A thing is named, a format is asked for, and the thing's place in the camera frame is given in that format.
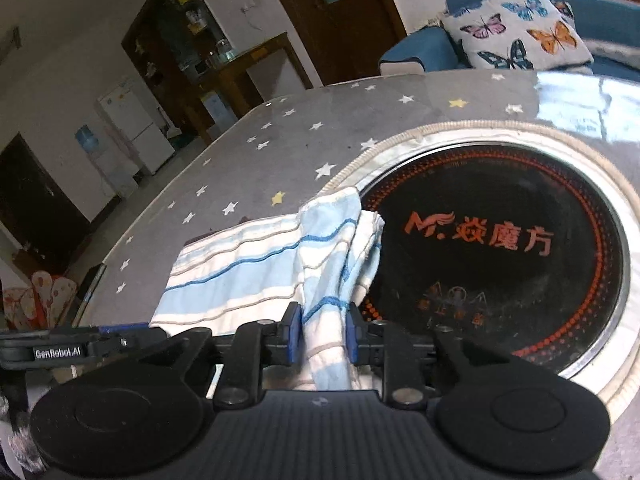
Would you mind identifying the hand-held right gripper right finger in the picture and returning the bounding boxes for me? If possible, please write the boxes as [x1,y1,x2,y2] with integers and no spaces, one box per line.
[345,302,501,408]

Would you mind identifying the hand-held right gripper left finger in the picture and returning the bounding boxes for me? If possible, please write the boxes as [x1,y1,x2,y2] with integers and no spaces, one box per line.
[132,302,305,411]

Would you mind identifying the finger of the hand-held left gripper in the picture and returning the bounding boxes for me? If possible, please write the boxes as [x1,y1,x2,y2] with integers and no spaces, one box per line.
[87,324,173,359]

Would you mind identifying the blue striped fleece pants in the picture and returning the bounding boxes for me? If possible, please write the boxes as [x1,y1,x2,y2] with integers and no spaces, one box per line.
[150,186,386,392]

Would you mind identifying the orange white butterfly cushion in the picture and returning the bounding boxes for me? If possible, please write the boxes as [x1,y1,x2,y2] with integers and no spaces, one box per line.
[0,270,78,331]

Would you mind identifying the dark wooden door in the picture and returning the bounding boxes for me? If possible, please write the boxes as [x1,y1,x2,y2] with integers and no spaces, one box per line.
[0,133,93,263]

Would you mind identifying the round black induction cooktop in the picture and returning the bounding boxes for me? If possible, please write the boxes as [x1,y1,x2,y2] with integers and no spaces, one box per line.
[350,124,640,401]

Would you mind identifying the water dispenser with blue bottle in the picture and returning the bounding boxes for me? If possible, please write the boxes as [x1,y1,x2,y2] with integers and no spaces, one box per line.
[74,125,137,197]

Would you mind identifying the grey star tablecloth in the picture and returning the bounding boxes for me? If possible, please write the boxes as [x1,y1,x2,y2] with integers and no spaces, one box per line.
[75,69,640,480]

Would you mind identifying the white refrigerator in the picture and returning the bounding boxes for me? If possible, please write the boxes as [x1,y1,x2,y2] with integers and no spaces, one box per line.
[96,76,176,176]

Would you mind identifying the wooden sideboard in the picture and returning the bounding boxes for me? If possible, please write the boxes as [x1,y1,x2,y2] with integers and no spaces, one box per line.
[182,32,313,143]

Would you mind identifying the blue sofa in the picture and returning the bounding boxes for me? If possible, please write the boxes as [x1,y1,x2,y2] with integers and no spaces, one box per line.
[378,0,640,83]

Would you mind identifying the brown door with glass panel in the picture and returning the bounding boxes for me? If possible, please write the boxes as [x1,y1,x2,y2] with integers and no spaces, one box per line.
[257,0,407,86]

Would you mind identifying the dark wooden shelf cabinet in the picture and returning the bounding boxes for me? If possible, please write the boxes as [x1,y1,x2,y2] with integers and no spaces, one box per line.
[121,0,246,91]

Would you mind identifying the butterfly print pillow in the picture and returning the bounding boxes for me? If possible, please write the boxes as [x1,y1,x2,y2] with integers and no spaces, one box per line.
[440,0,595,71]

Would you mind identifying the white wall socket with cable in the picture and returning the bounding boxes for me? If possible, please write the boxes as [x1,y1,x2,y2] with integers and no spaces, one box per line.
[240,0,266,31]

